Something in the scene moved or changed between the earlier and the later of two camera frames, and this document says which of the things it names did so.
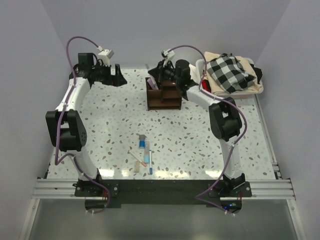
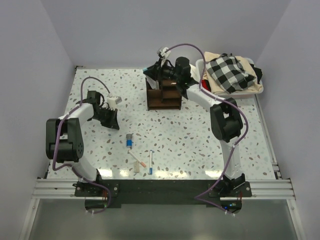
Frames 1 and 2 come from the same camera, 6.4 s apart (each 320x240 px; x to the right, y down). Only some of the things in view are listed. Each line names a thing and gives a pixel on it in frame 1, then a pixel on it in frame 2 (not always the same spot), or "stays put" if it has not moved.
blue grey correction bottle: x=142 y=138 → x=129 y=140
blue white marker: x=151 y=170 stays put
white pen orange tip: x=129 y=151 stays put
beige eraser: x=137 y=166 stays put
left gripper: x=119 y=80 → x=112 y=123
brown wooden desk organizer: x=167 y=97 stays put
